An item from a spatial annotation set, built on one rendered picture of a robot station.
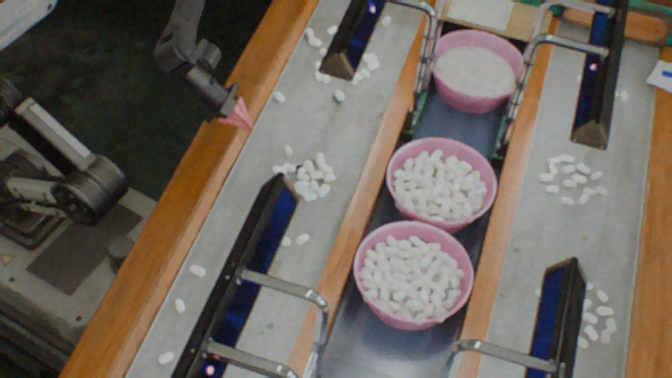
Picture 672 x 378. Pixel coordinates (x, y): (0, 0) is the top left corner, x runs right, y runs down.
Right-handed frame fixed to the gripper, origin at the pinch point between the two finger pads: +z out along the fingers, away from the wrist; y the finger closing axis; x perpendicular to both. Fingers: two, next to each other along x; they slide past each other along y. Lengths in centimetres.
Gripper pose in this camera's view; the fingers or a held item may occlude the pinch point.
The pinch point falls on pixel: (248, 126)
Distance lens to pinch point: 208.5
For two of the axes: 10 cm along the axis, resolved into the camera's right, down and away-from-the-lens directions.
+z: 6.7, 6.2, 4.0
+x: -6.7, 3.0, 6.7
